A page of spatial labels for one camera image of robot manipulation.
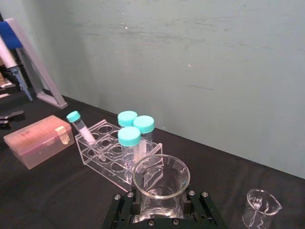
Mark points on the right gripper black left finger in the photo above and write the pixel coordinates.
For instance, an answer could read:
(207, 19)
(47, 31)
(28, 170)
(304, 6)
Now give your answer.
(124, 210)

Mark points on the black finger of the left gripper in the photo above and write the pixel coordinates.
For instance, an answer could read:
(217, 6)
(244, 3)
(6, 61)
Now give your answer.
(12, 115)

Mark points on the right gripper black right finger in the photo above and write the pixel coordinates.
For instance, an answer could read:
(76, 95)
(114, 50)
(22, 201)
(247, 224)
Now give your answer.
(202, 210)

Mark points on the large clear glass beaker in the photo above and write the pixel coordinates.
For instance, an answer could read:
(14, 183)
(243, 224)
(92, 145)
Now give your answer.
(162, 188)

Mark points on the pink translucent pipette tip box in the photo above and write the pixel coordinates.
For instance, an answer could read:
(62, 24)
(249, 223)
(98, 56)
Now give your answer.
(35, 143)

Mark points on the grey pipette stand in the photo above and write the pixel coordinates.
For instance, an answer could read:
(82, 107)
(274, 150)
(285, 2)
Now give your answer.
(45, 83)

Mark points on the clear acrylic tube rack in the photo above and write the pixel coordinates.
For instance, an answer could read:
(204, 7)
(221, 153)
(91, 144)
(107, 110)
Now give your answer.
(104, 155)

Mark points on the small clear glass beaker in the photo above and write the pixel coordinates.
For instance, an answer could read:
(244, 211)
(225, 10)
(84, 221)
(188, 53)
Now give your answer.
(261, 210)

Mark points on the white and blue pipette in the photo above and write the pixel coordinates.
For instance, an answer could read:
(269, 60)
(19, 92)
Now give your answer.
(9, 57)

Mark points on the black table cloth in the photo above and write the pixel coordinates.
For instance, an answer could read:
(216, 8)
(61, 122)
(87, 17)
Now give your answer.
(59, 195)

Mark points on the slim teal-capped tube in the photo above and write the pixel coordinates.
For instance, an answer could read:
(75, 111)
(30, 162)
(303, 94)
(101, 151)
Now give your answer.
(82, 128)

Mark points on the wide teal-capped tube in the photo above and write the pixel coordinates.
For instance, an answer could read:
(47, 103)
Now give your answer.
(144, 125)
(129, 138)
(126, 118)

